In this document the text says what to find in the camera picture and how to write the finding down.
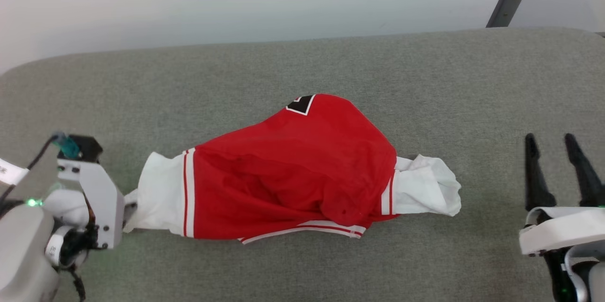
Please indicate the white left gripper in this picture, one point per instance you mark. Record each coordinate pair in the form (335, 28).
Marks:
(106, 207)

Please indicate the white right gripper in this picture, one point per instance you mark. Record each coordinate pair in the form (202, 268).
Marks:
(562, 228)

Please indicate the red and white basketball jersey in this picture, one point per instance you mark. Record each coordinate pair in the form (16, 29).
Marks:
(293, 174)

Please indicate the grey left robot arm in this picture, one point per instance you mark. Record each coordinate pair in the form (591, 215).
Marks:
(23, 254)

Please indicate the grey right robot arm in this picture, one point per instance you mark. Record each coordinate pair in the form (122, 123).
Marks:
(581, 273)

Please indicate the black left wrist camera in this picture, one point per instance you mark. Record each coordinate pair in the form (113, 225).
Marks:
(87, 147)

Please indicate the grey metal hinge bracket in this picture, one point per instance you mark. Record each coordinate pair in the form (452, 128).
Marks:
(508, 6)

